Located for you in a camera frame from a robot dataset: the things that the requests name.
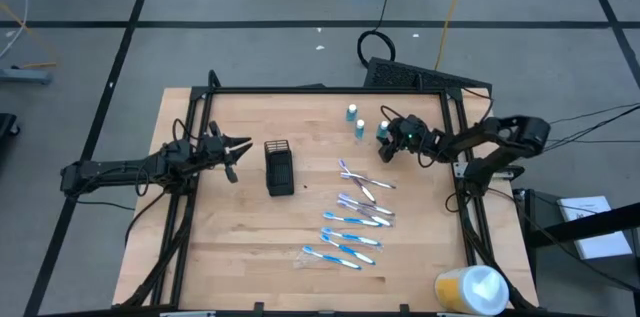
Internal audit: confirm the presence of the black wire caddy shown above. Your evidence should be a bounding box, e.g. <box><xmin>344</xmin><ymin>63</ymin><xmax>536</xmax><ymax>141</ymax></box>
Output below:
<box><xmin>263</xmin><ymin>139</ymin><xmax>296</xmax><ymax>197</ymax></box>

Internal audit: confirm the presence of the white paper booklet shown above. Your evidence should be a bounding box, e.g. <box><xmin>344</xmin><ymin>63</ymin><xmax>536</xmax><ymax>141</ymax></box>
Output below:
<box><xmin>556</xmin><ymin>195</ymin><xmax>634</xmax><ymax>261</ymax></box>

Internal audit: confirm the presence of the coiled black cable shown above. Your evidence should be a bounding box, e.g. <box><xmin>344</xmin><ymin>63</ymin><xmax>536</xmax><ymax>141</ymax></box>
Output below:
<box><xmin>356</xmin><ymin>0</ymin><xmax>399</xmax><ymax>69</ymax></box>

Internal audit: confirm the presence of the yellow extension cable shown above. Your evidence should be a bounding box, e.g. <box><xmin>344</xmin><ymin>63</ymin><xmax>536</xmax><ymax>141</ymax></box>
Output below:
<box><xmin>433</xmin><ymin>0</ymin><xmax>474</xmax><ymax>71</ymax></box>

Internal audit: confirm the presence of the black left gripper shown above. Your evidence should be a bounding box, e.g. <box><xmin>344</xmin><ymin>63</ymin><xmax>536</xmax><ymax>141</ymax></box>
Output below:
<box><xmin>197</xmin><ymin>120</ymin><xmax>254</xmax><ymax>185</ymax></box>

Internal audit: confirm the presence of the purple white toothbrush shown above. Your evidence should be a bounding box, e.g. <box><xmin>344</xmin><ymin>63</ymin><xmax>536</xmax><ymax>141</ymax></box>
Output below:
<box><xmin>339</xmin><ymin>171</ymin><xmax>397</xmax><ymax>190</ymax></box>
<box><xmin>337</xmin><ymin>192</ymin><xmax>396</xmax><ymax>217</ymax></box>
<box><xmin>336</xmin><ymin>199</ymin><xmax>395</xmax><ymax>228</ymax></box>
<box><xmin>337</xmin><ymin>158</ymin><xmax>377</xmax><ymax>204</ymax></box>

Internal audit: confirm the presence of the black chair caster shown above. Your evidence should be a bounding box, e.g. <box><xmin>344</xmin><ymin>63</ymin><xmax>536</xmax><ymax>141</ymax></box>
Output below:
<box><xmin>0</xmin><ymin>112</ymin><xmax>21</xmax><ymax>139</ymax></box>

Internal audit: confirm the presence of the yellow wipes canister white lid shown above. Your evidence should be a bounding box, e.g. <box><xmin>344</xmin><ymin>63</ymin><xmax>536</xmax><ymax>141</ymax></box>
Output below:
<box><xmin>433</xmin><ymin>264</ymin><xmax>510</xmax><ymax>317</ymax></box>

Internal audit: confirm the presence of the thin orange-yellow cable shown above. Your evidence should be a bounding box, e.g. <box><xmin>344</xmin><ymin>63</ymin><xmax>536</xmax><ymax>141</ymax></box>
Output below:
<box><xmin>0</xmin><ymin>1</ymin><xmax>59</xmax><ymax>69</ymax></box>

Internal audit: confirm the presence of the grey desk foot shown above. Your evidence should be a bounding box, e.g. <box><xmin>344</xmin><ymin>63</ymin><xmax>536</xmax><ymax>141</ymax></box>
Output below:
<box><xmin>0</xmin><ymin>67</ymin><xmax>54</xmax><ymax>86</ymax></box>

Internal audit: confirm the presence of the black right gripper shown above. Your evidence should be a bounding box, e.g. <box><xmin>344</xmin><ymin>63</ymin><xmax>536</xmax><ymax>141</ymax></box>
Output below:
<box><xmin>377</xmin><ymin>114</ymin><xmax>430</xmax><ymax>164</ymax></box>

